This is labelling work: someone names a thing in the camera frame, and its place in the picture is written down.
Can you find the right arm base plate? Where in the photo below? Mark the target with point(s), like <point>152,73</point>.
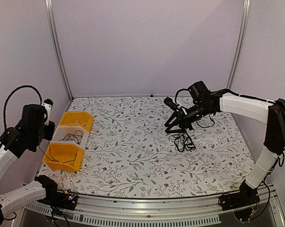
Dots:
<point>230,201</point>

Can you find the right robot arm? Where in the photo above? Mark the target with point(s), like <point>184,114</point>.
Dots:
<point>269,113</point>

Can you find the aluminium front rail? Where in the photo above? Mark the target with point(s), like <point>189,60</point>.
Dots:
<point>200,211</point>

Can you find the floral patterned table mat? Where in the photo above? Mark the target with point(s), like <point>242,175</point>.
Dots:
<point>128,153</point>

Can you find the yellow plastic bin near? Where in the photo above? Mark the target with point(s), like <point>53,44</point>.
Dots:
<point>65,157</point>

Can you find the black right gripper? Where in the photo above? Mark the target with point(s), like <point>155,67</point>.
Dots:
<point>184,121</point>

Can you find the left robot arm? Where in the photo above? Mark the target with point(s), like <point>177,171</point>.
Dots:
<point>33,127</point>

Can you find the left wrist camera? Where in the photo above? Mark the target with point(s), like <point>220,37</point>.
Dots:
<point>47,103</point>

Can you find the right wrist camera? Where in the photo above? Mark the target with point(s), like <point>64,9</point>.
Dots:
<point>177,108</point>

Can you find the yellow plastic bin far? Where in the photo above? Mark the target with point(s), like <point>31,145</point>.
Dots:
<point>82,119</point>

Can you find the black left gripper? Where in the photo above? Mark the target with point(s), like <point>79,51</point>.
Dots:
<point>49,135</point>

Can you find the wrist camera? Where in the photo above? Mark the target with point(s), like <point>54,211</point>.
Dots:
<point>47,103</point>
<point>177,108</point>

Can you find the right aluminium frame post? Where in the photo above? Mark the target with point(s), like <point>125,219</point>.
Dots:
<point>240,43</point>

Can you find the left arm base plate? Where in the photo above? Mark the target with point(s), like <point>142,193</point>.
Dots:
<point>63,200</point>

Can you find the translucent white plastic bin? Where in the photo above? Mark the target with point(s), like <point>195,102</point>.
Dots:
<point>70,134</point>

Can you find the aluminium frame post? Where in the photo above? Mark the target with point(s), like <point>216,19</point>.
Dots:
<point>240,43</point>
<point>56,46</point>

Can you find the left aluminium frame post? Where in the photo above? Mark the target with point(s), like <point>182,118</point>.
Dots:
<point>56,46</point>

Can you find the yellow plastic bin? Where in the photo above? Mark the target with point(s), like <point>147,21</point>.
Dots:
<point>82,119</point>
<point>65,157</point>

